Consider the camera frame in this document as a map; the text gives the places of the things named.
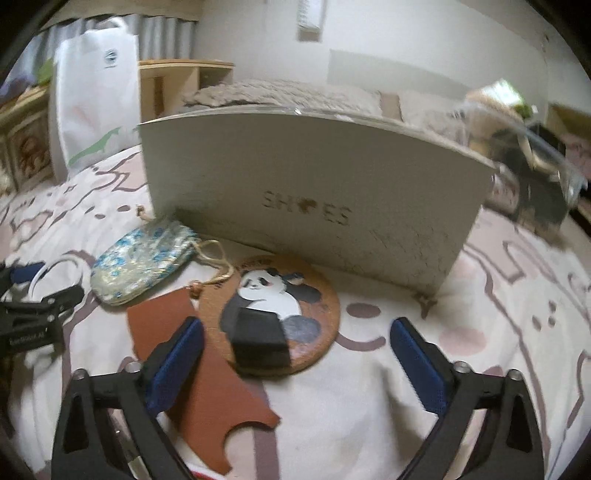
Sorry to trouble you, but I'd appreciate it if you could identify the floral drawstring pouch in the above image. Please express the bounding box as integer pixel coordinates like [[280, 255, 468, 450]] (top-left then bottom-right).
[[90, 207, 227, 306]]

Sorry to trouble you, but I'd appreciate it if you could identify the wooden bedside shelf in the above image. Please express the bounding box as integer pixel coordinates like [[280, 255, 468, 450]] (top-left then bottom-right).
[[0, 59, 235, 134]]

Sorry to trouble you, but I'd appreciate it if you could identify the printed bear bed sheet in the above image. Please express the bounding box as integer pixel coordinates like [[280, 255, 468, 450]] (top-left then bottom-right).
[[0, 143, 591, 480]]

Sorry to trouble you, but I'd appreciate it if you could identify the beige printed valance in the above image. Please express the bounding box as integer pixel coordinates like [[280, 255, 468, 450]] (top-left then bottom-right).
[[41, 0, 204, 21]]

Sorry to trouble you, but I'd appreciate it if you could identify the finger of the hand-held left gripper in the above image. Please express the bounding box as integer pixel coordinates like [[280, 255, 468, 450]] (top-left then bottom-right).
[[0, 285, 86, 365], [0, 261, 45, 285]]

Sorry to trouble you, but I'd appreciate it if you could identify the black foam cube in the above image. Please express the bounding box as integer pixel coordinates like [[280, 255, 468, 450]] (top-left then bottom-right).
[[229, 308, 291, 370]]

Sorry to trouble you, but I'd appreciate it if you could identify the white plastic tube loop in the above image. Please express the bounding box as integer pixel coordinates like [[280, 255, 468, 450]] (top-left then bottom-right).
[[28, 258, 86, 324]]

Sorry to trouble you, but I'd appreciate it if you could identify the beige fluffy pillow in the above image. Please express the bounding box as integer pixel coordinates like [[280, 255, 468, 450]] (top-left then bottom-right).
[[399, 90, 467, 139], [182, 78, 384, 119]]

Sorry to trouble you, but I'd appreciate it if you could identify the patterned storage box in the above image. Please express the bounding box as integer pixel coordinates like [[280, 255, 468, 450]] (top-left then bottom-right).
[[0, 115, 56, 195]]

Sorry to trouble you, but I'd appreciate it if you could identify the brown leather piece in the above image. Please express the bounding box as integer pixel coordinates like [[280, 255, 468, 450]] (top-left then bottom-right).
[[127, 288, 281, 476]]

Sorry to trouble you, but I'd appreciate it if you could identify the green wet wipes pack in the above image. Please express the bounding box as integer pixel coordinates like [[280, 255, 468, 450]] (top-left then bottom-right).
[[489, 80, 528, 116]]

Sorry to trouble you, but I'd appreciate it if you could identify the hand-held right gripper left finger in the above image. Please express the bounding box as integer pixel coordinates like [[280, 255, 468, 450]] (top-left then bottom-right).
[[52, 316, 205, 480]]

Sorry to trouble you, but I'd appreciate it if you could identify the clear plastic storage bin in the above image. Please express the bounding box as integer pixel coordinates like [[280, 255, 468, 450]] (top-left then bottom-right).
[[455, 99, 587, 232]]

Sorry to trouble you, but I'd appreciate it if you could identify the white tote bag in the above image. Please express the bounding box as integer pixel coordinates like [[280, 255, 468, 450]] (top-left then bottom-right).
[[48, 17, 141, 181]]

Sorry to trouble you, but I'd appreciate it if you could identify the beige loofah sponge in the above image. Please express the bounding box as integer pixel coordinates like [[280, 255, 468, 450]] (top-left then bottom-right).
[[464, 90, 513, 121]]

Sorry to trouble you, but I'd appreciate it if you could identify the panda cork coaster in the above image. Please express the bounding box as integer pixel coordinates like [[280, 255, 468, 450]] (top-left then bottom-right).
[[198, 255, 341, 377]]

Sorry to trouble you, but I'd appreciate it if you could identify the grey curtain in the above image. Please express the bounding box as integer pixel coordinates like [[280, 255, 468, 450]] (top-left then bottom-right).
[[44, 14, 199, 62]]

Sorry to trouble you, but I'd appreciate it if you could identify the white cardboard shoe box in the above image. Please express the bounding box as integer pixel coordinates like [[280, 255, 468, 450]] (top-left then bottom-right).
[[139, 105, 497, 296]]

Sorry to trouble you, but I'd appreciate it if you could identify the white headboard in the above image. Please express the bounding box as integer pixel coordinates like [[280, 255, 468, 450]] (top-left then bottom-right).
[[329, 47, 546, 112]]

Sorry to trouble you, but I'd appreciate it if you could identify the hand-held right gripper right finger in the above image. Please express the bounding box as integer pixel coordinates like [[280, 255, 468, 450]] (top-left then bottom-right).
[[389, 316, 546, 480]]

